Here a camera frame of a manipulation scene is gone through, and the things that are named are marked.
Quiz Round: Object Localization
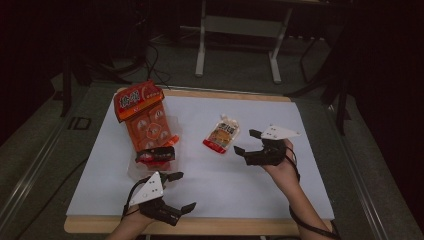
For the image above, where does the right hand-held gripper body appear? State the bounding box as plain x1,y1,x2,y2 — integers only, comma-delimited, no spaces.
242,124,301,167

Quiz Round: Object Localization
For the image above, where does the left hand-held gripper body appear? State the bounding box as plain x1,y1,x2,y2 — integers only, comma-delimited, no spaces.
128,171,188,228

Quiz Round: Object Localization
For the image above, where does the clear plastic container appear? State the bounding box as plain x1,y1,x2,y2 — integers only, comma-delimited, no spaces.
126,113,184,183

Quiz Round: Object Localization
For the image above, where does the small white and red packet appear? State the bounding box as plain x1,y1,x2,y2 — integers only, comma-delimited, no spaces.
202,113,241,155

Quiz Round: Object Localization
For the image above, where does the red and black snack packet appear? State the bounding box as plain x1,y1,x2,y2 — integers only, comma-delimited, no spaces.
134,145,177,167

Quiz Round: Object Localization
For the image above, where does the large orange snack packet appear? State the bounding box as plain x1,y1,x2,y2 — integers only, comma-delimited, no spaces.
113,79,181,153

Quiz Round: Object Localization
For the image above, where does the person's right hand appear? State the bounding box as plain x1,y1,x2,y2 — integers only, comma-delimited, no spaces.
261,138,301,196

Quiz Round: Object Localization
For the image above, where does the person's left hand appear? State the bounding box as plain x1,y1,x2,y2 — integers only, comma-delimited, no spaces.
124,204,162,232

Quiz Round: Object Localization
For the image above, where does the black stand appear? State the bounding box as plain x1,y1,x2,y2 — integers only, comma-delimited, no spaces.
59,49,134,118
286,33,353,136

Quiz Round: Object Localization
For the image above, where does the white metal desk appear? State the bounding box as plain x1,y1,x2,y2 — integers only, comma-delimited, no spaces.
194,0,295,85

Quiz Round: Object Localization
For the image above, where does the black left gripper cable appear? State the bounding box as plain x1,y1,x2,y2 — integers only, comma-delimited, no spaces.
121,178,149,221

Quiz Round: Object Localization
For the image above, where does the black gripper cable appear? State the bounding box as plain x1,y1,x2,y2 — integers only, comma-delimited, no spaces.
284,146,343,240
121,178,149,221

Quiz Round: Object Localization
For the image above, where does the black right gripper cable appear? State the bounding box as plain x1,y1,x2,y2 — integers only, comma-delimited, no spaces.
284,146,343,240

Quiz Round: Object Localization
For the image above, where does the metal floor rail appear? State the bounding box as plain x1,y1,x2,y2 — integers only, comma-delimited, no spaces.
0,113,69,221
324,103,393,240

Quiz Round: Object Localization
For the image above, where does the black floor cable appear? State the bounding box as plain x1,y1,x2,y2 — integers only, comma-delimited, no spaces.
145,43,173,88

